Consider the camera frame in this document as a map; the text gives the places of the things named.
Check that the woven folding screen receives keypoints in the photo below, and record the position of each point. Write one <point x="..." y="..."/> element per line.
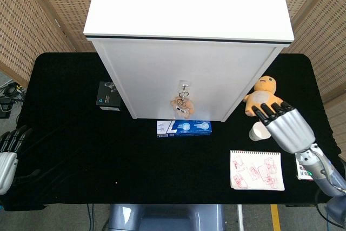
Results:
<point x="319" y="25"/>
<point x="35" y="20"/>

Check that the white paper cup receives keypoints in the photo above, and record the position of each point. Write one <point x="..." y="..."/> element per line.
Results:
<point x="258" y="133"/>

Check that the yellow plush toy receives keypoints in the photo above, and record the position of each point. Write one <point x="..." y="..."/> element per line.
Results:
<point x="260" y="97"/>

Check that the spiral sketch notebook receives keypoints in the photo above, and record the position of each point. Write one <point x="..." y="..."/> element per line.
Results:
<point x="256" y="171"/>

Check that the white table leg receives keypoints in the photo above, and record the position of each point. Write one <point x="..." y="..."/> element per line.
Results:
<point x="240" y="218"/>

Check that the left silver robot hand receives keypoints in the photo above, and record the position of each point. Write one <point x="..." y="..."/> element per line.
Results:
<point x="6" y="166"/>

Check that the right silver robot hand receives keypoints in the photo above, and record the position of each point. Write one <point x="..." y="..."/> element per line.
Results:
<point x="290" y="131"/>

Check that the metal adhesive hook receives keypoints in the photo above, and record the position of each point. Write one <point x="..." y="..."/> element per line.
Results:
<point x="184" y="83"/>

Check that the white cabinet box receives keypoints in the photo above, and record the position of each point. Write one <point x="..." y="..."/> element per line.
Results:
<point x="186" y="12"/>

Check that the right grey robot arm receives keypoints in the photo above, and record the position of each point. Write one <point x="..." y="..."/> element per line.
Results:
<point x="324" y="179"/>

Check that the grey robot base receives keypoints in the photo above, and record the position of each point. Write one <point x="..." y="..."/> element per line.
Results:
<point x="167" y="217"/>

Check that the blue toothpaste box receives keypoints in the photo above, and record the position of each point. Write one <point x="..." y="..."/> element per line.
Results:
<point x="189" y="128"/>

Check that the black tablecloth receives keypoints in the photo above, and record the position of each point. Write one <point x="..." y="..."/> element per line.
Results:
<point x="108" y="147"/>

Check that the black cube product box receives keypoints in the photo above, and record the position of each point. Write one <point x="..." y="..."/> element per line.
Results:
<point x="106" y="98"/>

